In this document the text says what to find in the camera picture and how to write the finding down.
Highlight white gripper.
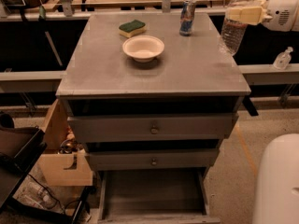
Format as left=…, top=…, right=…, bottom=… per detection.
left=225, top=0, right=299, bottom=32

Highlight clear plastic water bottle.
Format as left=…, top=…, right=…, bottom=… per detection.
left=219, top=0, right=253, bottom=56

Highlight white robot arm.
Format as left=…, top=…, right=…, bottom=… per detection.
left=224, top=0, right=299, bottom=224

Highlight clear soap dispenser bottle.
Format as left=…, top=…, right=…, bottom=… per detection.
left=273, top=47, right=293, bottom=70

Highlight grey top drawer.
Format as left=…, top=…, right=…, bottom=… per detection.
left=68, top=113, right=238, bottom=143

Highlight grey drawer cabinet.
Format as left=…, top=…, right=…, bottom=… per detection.
left=55, top=12, right=252, bottom=173

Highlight grey middle drawer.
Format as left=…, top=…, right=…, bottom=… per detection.
left=87, top=148, right=219, bottom=171

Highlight grey open bottom drawer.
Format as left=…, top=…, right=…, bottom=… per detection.
left=98, top=169, right=221, bottom=224

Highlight plastic bottle on floor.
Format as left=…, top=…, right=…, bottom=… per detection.
left=27, top=182, right=57, bottom=209

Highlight blue silver drink can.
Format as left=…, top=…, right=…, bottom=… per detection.
left=179, top=0, right=196, bottom=36

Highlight white bowl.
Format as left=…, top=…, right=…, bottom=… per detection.
left=122, top=35, right=164, bottom=63

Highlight green yellow sponge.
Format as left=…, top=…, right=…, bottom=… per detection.
left=119, top=20, right=146, bottom=38

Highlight light wooden box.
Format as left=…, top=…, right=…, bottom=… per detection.
left=38, top=100, right=93, bottom=186

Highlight black cart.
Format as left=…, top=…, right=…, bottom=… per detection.
left=0, top=112, right=92, bottom=224

